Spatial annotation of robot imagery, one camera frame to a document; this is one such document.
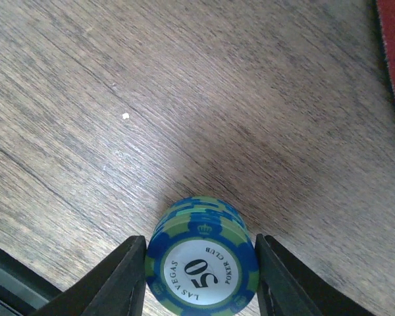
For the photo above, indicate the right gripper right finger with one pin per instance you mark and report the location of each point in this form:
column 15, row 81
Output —
column 289, row 287

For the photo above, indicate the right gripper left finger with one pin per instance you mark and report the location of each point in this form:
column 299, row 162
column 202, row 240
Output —
column 115, row 286

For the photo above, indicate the green blue chip stack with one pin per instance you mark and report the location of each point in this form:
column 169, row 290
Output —
column 200, row 259

